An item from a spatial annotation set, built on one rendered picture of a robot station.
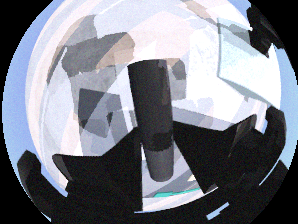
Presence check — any white square tile with grey centre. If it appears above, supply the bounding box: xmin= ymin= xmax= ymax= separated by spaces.
xmin=188 ymin=175 xmax=196 ymax=181

